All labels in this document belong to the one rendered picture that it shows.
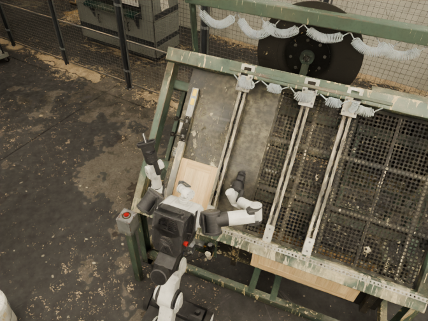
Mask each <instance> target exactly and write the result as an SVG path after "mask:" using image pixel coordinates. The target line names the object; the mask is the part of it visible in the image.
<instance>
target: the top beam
mask: <svg viewBox="0 0 428 321"><path fill-rule="evenodd" d="M166 60H167V61H171V62H174V63H177V64H180V65H183V66H188V67H192V68H197V69H202V70H205V71H211V72H214V73H219V74H223V75H227V76H233V77H235V76H234V75H236V77H237V78H238V77H239V72H235V71H230V70H229V67H232V68H238V69H241V66H242V64H247V63H244V62H238V61H233V60H229V59H224V58H220V57H215V56H211V55H206V54H202V53H197V52H191V51H188V50H182V49H179V48H173V47H170V46H169V47H168V50H167V54H166ZM248 65H251V66H255V71H254V72H255V73H260V74H264V75H269V76H275V77H278V78H283V79H287V80H292V81H295V82H301V83H304V81H305V78H306V77H307V78H312V77H309V76H303V75H298V74H294V73H289V72H285V71H280V70H276V69H271V68H265V67H262V66H256V65H253V64H248ZM312 79H316V80H320V84H319V87H324V88H327V89H332V90H338V91H342V92H347V90H348V87H354V86H350V85H345V84H341V83H336V82H330V81H327V80H321V79H318V78H312ZM259 80H260V81H259ZM252 81H253V82H257V81H259V83H262V82H261V81H263V82H264V83H266V84H267V85H269V84H271V83H273V84H277V85H280V86H281V87H282V88H285V87H289V88H287V89H289V90H291V88H290V87H292V89H293V90H294V91H301V92H302V89H303V87H302V86H298V85H293V84H289V83H284V82H279V81H276V80H270V79H267V78H262V77H258V76H253V78H252ZM354 88H357V89H362V88H359V87H354ZM362 90H364V93H363V96H364V97H370V98H373V99H379V100H382V101H387V102H391V103H393V105H392V106H387V105H384V104H378V103H373V102H370V101H365V100H362V101H361V102H360V105H363V106H364V107H368V108H370V107H372V108H373V109H376V110H378V109H380V108H383V109H382V111H387V112H390V113H395V114H398V115H404V116H407V117H412V118H417V119H420V120H426V121H428V103H427V102H424V101H419V100H415V99H410V98H406V97H401V96H395V95H392V94H386V93H383V92H377V91H373V90H368V89H362ZM318 93H319V95H317V96H320V97H322V96H321V95H320V94H322V95H323V96H324V97H325V98H328V97H333V98H336V99H340V101H342V102H344V101H345V97H346V96H342V95H338V94H333V93H330V92H324V91H321V90H318V91H317V94H318Z"/></svg>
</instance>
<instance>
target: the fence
mask: <svg viewBox="0 0 428 321"><path fill-rule="evenodd" d="M194 89H196V90H197V93H196V96H193V95H192V93H193V90H194ZM192 93H191V96H190V101H191V98H193V99H195V101H194V105H191V104H190V101H189V105H188V108H187V112H186V116H189V117H191V120H190V124H189V129H188V132H187V137H186V139H185V142H182V141H179V142H178V147H177V150H176V155H175V159H174V162H173V167H172V170H171V174H170V177H169V181H168V186H167V189H166V190H167V193H166V197H168V196H170V195H173V190H174V187H175V182H176V178H177V175H178V170H179V167H180V163H181V160H182V157H183V154H184V151H185V146H186V143H187V139H188V136H189V131H190V126H191V124H192V119H193V116H194V112H195V109H196V104H197V100H198V97H199V93H200V89H197V88H194V87H193V88H192Z"/></svg>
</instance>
